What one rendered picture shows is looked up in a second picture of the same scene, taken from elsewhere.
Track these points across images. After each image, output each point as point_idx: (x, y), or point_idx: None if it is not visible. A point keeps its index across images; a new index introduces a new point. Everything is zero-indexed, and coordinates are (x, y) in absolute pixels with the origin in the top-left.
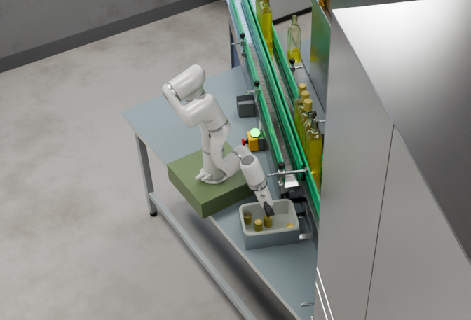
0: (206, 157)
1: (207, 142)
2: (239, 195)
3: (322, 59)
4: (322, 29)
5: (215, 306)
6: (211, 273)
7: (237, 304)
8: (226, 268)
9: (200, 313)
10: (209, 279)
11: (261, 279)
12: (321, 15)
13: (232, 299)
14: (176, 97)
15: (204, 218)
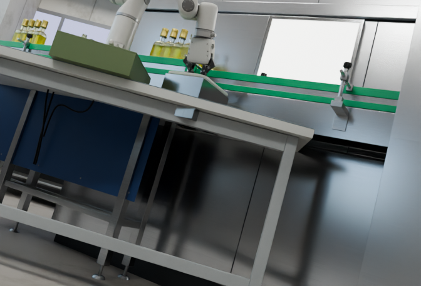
0: (126, 22)
1: (137, 2)
2: (142, 81)
3: (143, 45)
4: (145, 22)
5: (40, 281)
6: (45, 223)
7: (111, 239)
8: (17, 261)
9: (27, 285)
10: (4, 265)
11: (68, 270)
12: (157, 4)
13: (98, 237)
14: None
15: (129, 76)
